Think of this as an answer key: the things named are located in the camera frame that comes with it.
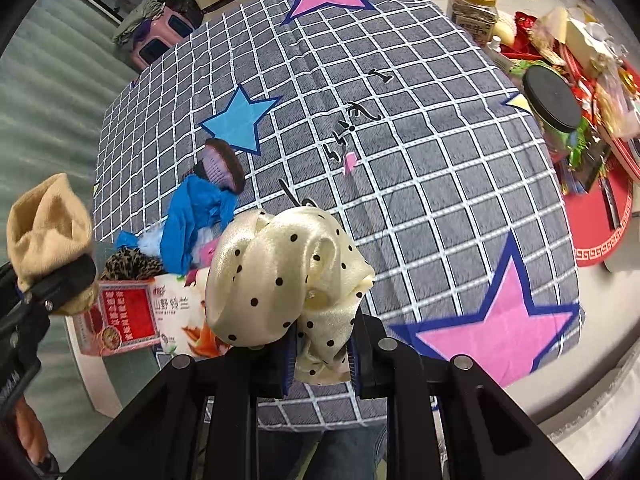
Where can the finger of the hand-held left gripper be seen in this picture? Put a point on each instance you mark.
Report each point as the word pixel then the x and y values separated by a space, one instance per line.
pixel 70 280

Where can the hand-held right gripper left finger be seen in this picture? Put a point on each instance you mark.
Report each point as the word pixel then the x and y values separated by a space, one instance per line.
pixel 286 360

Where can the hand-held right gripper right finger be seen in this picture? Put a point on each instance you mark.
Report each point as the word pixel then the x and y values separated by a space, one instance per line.
pixel 356 365

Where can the beige sock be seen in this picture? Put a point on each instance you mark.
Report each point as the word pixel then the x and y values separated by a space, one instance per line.
pixel 45 220

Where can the red white printed cardboard box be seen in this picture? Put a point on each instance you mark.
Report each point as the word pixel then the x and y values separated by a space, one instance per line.
pixel 130 310

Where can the light blue fluffy cloth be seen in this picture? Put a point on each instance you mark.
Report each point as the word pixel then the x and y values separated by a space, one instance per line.
pixel 150 242

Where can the cream polka dot satin scrunchie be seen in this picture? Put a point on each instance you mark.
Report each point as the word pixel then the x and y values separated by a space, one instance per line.
pixel 260 270

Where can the blue shoe cover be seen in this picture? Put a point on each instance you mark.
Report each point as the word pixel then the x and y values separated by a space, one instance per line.
pixel 185 220

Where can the person's left hand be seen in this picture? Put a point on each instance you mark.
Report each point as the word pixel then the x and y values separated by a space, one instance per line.
pixel 30 435

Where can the leopard print scrunchie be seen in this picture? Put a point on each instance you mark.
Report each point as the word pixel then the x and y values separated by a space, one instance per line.
pixel 130 262

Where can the person's blue jeans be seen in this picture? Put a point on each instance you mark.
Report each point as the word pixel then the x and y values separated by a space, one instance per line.
pixel 325 452

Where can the pink cloth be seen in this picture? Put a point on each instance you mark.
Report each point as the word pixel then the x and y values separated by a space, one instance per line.
pixel 205 252

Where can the pink paper scrap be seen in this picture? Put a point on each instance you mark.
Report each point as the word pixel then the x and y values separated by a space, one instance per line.
pixel 350 162

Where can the grey checked star tablecloth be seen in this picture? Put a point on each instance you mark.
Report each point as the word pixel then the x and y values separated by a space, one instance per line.
pixel 400 160

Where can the pink plastic stool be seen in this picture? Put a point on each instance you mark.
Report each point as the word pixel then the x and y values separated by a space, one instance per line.
pixel 160 35

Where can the grey cloth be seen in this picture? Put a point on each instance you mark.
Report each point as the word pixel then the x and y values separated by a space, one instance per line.
pixel 137 20

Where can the red round patterned tray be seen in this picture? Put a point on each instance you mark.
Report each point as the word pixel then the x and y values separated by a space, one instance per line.
pixel 595 230

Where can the plastic jar with black lid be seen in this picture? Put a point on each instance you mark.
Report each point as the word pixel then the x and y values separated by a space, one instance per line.
pixel 550 100

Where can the plastic jar with gold lid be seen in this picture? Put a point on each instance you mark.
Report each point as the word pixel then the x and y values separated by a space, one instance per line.
pixel 472 10

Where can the beige paper bag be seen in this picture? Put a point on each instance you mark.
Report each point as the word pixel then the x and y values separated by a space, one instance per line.
pixel 575 35

